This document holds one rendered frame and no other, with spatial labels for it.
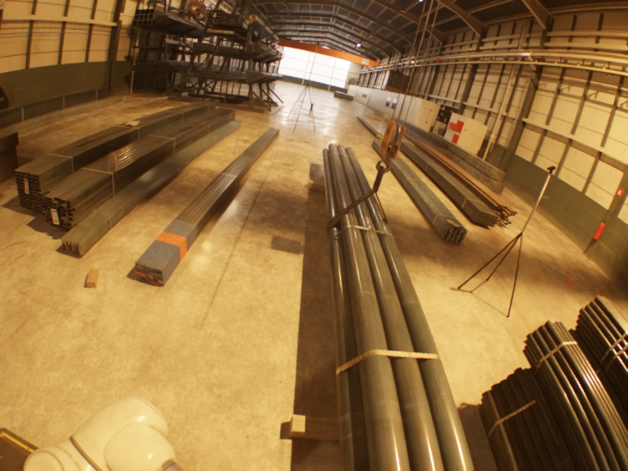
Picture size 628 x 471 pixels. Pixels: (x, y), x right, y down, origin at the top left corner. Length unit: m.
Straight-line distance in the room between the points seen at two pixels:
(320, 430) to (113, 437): 1.18
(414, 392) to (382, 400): 0.17
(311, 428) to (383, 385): 0.49
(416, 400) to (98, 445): 1.20
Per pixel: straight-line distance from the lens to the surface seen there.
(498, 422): 2.03
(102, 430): 0.72
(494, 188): 10.18
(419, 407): 1.40
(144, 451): 0.68
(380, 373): 1.41
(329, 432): 1.67
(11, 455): 1.07
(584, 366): 2.01
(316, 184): 4.47
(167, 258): 2.36
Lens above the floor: 1.59
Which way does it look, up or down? 29 degrees down
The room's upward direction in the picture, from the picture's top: 15 degrees clockwise
